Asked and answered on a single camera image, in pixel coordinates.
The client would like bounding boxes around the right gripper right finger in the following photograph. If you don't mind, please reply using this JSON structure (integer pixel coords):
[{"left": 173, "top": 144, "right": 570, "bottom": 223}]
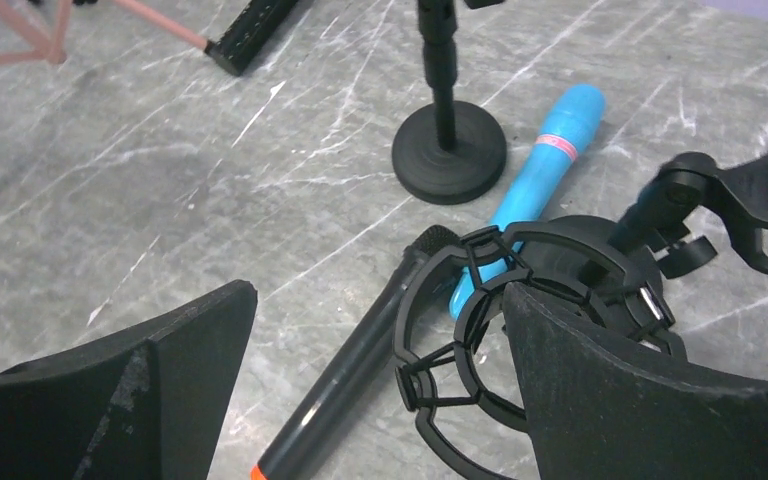
[{"left": 507, "top": 314, "right": 768, "bottom": 479}]

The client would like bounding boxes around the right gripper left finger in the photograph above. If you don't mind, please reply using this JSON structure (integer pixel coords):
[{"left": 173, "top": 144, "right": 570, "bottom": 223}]
[{"left": 0, "top": 280, "right": 258, "bottom": 479}]

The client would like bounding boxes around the black shock mount tripod stand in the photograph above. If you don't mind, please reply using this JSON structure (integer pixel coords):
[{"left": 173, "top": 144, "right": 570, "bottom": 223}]
[{"left": 393, "top": 215, "right": 686, "bottom": 479}]

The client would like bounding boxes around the black round-base mic stand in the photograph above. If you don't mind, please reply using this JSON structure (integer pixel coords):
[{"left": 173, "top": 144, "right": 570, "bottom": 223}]
[{"left": 391, "top": 1, "right": 507, "bottom": 205}]

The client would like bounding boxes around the black microphone silver grille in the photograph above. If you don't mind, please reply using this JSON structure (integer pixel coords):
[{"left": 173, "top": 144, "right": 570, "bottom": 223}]
[{"left": 204, "top": 0, "right": 299, "bottom": 76}]

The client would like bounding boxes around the pink perforated music stand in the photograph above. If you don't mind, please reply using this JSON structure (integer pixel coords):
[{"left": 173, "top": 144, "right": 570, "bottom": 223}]
[{"left": 0, "top": 0, "right": 216, "bottom": 66}]

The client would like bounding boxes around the black microphone orange end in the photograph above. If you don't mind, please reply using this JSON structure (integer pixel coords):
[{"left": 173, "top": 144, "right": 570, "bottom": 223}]
[{"left": 250, "top": 225, "right": 459, "bottom": 480}]

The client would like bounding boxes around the blue microphone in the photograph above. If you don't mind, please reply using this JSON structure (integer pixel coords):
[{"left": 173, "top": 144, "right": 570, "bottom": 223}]
[{"left": 448, "top": 83, "right": 607, "bottom": 322}]

